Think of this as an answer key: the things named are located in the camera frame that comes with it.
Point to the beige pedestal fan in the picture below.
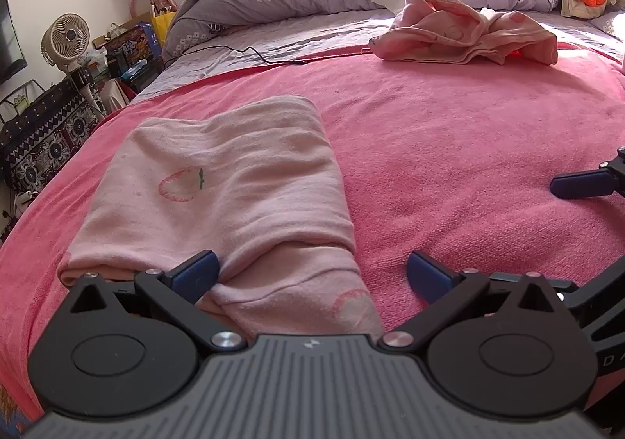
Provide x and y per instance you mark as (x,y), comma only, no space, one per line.
(66,36)

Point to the purple patterned pillow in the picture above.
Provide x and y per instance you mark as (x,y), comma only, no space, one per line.
(610,24)

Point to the small gold ornament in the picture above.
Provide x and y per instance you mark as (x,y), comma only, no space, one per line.
(19,100)

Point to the white paper sheet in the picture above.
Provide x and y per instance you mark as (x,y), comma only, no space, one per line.
(388,2)

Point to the patterned cloth covered cabinet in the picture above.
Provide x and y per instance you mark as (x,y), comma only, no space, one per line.
(44,136)

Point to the colourful printed box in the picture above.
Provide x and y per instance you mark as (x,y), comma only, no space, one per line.
(132,43)

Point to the white draped cloth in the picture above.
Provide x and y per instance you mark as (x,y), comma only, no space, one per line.
(113,95)

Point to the pale pink strawberry print garment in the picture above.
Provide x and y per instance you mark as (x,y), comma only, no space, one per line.
(439,34)
(219,175)

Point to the black drawer unit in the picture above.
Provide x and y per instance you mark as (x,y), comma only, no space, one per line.
(146,77)

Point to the yellow bag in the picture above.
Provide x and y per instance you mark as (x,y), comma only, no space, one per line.
(161,29)

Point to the black wall television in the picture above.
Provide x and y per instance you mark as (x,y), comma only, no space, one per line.
(10,43)

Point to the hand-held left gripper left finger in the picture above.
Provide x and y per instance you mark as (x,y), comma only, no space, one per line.
(198,273)

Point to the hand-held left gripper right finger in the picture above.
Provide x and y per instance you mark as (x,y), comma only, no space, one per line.
(425,275)

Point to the pink blanket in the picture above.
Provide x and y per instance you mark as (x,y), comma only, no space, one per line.
(439,151)

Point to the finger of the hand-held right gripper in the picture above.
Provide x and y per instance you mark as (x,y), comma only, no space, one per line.
(573,186)

